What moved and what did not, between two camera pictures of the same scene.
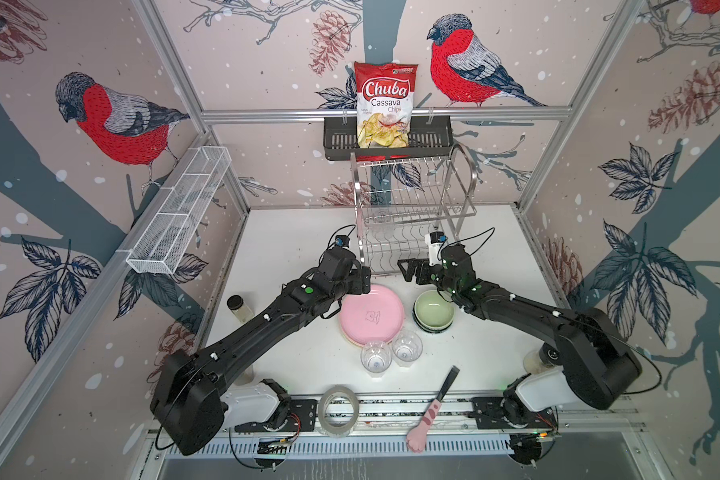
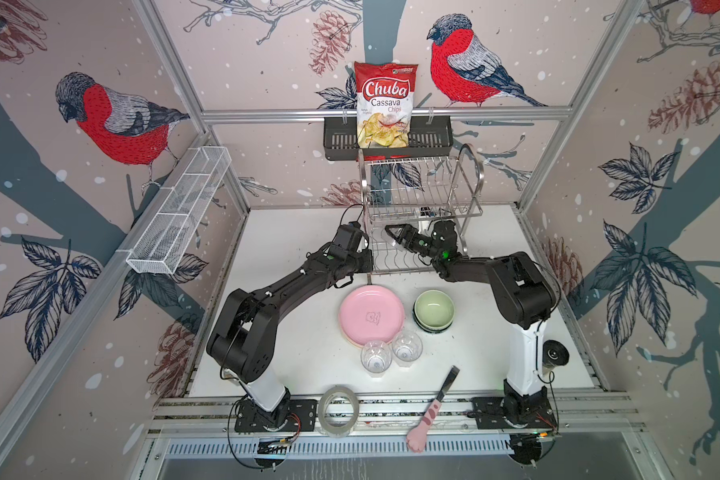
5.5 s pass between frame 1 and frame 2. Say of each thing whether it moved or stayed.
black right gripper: moved
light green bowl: stayed
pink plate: stayed
